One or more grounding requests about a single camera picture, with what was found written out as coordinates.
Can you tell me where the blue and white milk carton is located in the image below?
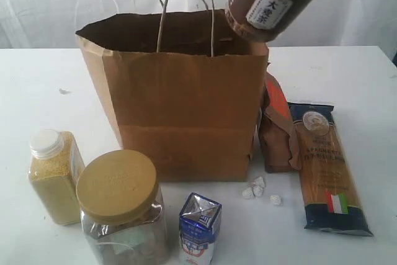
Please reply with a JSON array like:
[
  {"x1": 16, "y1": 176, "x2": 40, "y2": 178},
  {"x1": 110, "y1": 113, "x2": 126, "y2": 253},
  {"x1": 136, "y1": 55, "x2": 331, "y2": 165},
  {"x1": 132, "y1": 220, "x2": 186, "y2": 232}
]
[{"x1": 179, "y1": 192, "x2": 222, "y2": 265}]

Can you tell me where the clear jar with tan lid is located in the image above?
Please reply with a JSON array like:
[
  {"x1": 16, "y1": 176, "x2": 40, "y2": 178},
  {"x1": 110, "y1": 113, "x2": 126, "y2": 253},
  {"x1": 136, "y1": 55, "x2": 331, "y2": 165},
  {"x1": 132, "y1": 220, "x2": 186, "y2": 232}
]
[{"x1": 76, "y1": 150, "x2": 168, "y2": 264}]

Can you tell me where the spaghetti packet with Italian flag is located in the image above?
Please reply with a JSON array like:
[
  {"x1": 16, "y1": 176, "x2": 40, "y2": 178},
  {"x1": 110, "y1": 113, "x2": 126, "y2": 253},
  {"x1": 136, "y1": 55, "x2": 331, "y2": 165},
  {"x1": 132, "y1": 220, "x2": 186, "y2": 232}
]
[{"x1": 288, "y1": 102, "x2": 373, "y2": 236}]

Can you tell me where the brown paper shopping bag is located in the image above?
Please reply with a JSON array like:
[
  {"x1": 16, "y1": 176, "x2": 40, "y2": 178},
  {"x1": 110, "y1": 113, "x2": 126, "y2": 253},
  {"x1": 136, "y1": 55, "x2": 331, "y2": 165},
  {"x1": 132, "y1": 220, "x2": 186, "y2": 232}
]
[{"x1": 76, "y1": 0, "x2": 269, "y2": 181}]

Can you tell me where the brown pouch with orange label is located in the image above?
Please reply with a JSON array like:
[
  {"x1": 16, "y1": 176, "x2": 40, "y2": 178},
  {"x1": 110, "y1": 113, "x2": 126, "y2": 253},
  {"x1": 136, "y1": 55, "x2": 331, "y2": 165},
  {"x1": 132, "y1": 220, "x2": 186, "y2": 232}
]
[{"x1": 257, "y1": 73, "x2": 301, "y2": 173}]

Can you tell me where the white crumpled paper ball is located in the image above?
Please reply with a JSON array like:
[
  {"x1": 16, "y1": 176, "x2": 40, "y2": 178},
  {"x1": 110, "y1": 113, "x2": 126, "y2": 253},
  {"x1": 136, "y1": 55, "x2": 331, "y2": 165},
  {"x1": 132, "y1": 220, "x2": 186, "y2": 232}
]
[
  {"x1": 242, "y1": 187, "x2": 255, "y2": 200},
  {"x1": 269, "y1": 195, "x2": 283, "y2": 206},
  {"x1": 252, "y1": 185, "x2": 264, "y2": 197},
  {"x1": 251, "y1": 176, "x2": 265, "y2": 188}
]

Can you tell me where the millet bottle with white cap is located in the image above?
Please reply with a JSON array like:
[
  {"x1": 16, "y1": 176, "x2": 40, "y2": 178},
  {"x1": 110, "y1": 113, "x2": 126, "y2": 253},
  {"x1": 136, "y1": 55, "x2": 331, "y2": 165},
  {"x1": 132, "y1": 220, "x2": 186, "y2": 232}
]
[{"x1": 28, "y1": 129, "x2": 84, "y2": 225}]

